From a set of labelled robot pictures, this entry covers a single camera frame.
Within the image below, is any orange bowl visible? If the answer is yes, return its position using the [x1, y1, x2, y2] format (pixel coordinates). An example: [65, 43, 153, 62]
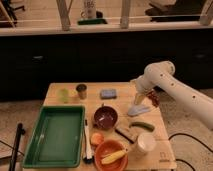
[94, 140, 128, 171]

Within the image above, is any black stand pole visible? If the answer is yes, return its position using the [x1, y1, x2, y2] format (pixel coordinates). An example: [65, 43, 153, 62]
[8, 123, 25, 171]

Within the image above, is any red chili bunch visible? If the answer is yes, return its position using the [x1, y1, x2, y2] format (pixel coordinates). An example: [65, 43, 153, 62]
[147, 91, 159, 107]

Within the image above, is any purple bowl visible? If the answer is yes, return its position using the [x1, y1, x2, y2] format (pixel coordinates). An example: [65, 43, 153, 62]
[93, 105, 118, 130]

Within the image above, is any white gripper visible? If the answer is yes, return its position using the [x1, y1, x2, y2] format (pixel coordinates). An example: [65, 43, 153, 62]
[131, 75, 154, 105]

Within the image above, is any yellow corn cob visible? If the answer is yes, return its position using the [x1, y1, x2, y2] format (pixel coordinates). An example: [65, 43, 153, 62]
[101, 150, 126, 165]

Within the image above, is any green translucent cup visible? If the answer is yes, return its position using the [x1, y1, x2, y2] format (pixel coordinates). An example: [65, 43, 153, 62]
[58, 88, 69, 103]

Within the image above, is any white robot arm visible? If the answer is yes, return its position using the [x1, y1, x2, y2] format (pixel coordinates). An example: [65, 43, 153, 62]
[134, 61, 213, 131]

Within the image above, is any white handled brush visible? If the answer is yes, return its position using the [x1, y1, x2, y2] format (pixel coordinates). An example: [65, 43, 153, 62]
[83, 122, 94, 164]

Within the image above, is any blue sponge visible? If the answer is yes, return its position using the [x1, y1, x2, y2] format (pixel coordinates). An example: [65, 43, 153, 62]
[100, 89, 117, 99]

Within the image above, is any green plastic tray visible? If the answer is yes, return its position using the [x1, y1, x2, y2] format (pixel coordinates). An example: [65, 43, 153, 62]
[23, 106, 85, 169]

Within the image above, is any light blue folded cloth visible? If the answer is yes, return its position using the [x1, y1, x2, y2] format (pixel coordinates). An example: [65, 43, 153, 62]
[127, 104, 151, 117]

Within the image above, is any green cucumber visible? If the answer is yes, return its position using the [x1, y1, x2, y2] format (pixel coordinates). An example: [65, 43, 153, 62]
[129, 122, 155, 132]

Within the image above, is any green base plate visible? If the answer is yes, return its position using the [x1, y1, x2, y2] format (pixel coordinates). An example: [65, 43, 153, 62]
[77, 18, 108, 25]

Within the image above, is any white plastic cup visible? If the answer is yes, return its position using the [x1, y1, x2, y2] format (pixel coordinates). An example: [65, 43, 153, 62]
[136, 133, 156, 154]

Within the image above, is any orange fruit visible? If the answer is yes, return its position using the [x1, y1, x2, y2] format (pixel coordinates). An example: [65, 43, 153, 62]
[91, 133, 104, 146]

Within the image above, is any white bottle on shelf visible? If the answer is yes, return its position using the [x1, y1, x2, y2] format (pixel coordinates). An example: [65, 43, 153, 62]
[83, 0, 96, 19]

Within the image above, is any black cable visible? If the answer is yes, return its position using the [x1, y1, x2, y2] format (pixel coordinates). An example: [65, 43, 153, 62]
[168, 132, 213, 171]

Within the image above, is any brown cup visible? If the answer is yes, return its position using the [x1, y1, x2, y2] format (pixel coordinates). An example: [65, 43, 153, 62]
[76, 84, 87, 100]

